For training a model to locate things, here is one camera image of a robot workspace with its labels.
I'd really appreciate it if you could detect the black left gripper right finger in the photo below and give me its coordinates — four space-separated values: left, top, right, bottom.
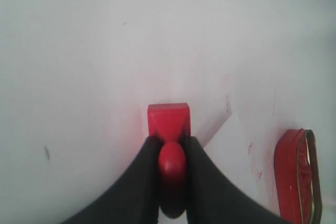
183 136 288 223

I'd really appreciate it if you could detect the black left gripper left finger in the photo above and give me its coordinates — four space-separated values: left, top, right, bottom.
64 136 162 223

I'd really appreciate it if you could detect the red rubber stamp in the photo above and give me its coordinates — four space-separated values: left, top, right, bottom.
147 103 191 219

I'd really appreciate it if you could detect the red ink pad tin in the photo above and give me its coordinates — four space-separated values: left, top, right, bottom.
274 129 322 223

